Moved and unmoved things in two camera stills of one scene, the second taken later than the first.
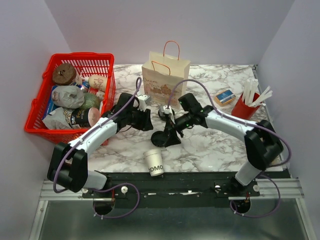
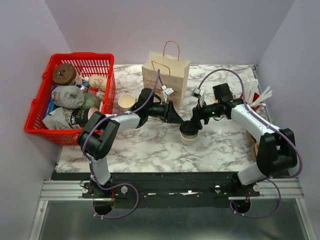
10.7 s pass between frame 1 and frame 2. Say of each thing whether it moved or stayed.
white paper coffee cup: moved
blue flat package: stayed
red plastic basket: stayed
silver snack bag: stayed
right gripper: moved
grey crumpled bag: stayed
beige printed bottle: stayed
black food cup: stayed
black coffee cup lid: moved
